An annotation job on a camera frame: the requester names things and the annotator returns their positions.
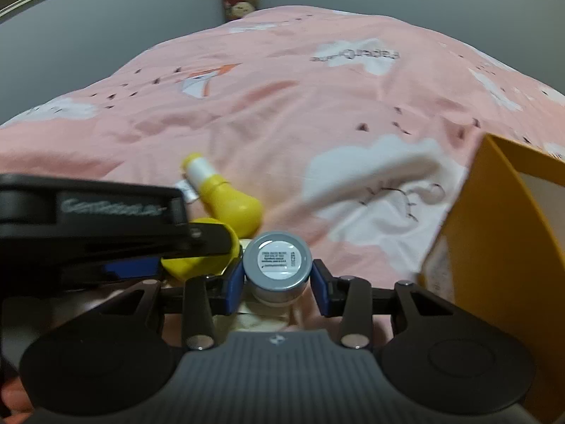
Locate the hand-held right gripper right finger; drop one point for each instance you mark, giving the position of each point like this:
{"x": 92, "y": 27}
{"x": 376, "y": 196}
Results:
{"x": 321, "y": 289}

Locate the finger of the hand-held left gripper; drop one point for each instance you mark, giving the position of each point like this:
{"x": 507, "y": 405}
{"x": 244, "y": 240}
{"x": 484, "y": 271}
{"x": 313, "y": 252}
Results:
{"x": 132, "y": 269}

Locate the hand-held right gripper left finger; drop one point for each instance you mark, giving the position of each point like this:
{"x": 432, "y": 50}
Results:
{"x": 236, "y": 289}

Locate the yellow round container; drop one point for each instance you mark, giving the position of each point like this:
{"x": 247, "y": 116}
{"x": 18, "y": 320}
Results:
{"x": 207, "y": 266}

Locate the grey round jar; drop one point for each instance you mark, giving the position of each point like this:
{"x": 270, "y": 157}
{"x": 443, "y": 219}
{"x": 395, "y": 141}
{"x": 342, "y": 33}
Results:
{"x": 276, "y": 256}

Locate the yellow cardboard box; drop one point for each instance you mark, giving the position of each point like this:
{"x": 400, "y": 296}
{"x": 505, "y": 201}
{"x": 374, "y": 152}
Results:
{"x": 485, "y": 229}

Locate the cream-coloured container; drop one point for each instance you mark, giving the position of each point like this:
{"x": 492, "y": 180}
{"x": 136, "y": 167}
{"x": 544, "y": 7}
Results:
{"x": 265, "y": 314}

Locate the yellow squeeze bottle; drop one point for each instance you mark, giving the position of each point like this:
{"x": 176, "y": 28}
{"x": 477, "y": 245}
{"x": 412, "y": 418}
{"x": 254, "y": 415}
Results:
{"x": 225, "y": 198}

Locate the pink printed blanket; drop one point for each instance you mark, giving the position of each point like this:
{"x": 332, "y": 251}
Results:
{"x": 287, "y": 106}

